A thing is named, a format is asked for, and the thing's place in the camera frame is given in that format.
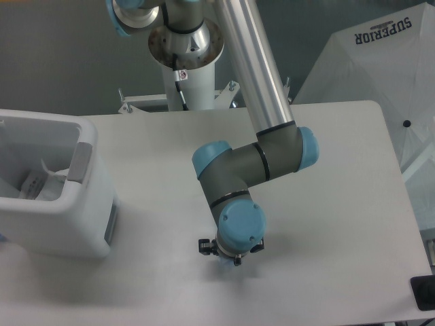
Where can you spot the clear plastic water bottle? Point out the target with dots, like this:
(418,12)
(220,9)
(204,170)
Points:
(224,261)

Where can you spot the white trash can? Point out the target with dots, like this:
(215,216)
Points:
(81,221)

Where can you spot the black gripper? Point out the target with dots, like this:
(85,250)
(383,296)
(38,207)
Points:
(211,247)

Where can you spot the white plastic packaging bag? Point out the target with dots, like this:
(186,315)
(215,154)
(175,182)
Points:
(54,184)

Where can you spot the paper trash in bin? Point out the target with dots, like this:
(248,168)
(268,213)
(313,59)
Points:
(32,185)

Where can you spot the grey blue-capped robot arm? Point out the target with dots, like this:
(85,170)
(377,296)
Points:
(278,146)

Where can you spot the black device at table corner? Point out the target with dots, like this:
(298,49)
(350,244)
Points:
(423,291)

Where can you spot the white superior umbrella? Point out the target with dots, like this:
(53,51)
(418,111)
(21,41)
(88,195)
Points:
(388,60)

